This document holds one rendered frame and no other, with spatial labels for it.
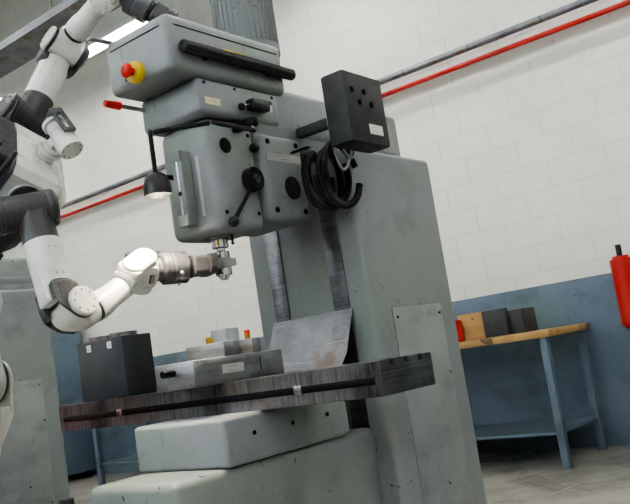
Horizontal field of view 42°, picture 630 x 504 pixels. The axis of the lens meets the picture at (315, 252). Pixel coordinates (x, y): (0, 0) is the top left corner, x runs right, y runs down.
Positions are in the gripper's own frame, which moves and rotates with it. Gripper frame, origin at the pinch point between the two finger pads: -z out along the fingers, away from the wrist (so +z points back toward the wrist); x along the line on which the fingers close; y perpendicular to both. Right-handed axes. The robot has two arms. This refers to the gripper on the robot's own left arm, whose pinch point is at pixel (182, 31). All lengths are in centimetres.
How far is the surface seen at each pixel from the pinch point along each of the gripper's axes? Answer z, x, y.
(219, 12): -3.8, -12.1, 15.9
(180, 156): -20.3, 11.1, -34.1
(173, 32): -2.4, 22.8, -9.3
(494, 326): -234, -315, 49
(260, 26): -17.1, -7.7, 17.6
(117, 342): -31, -27, -86
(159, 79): -5.2, 16.9, -20.5
